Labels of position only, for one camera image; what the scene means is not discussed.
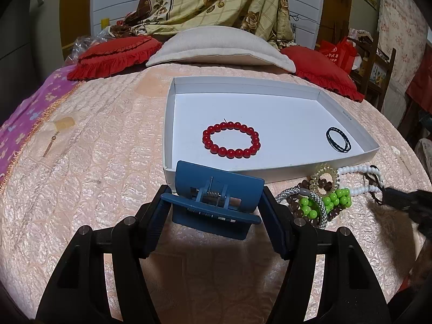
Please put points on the blue hair claw clip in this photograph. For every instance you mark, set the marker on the blue hair claw clip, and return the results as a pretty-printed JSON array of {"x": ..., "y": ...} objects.
[{"x": 216, "y": 179}]

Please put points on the grey cabinet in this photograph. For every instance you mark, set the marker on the grey cabinet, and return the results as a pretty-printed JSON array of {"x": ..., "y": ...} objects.
[{"x": 20, "y": 33}]

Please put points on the pink floral curtain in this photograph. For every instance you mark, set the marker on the pink floral curtain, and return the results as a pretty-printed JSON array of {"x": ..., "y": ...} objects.
[{"x": 401, "y": 40}]

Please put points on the purple patterned blanket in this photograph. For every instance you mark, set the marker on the purple patterned blanket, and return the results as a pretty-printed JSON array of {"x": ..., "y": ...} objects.
[{"x": 23, "y": 121}]

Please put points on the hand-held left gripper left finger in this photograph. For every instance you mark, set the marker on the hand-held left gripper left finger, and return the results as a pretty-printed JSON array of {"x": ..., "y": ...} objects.
[{"x": 153, "y": 224}]

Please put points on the beige pillow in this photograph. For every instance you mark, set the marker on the beige pillow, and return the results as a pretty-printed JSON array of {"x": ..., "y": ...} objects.
[{"x": 219, "y": 47}]

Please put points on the white shallow cardboard tray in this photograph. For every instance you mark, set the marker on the white shallow cardboard tray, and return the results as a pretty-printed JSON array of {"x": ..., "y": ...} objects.
[{"x": 270, "y": 118}]

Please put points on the red shopping bag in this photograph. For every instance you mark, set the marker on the red shopping bag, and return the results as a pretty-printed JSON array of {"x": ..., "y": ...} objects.
[{"x": 337, "y": 52}]

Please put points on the floral yellow blanket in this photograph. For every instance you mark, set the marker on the floral yellow blanket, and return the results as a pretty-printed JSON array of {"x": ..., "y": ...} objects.
[{"x": 219, "y": 0}]

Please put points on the thin metal pin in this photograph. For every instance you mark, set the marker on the thin metal pin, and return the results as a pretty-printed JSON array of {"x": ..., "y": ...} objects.
[{"x": 404, "y": 162}]

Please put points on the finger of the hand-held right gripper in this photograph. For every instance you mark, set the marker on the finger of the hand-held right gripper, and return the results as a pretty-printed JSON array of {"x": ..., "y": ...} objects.
[{"x": 405, "y": 197}]

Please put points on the red ruffled pillow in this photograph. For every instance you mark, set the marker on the red ruffled pillow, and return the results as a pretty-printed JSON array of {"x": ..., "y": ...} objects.
[
  {"x": 114, "y": 55},
  {"x": 320, "y": 65}
]

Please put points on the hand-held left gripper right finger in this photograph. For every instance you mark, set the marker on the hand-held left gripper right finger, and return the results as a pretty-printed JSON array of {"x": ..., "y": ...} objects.
[{"x": 275, "y": 224}]

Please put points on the clear plastic bag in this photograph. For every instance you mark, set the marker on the clear plastic bag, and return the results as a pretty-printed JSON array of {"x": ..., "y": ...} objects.
[{"x": 79, "y": 45}]

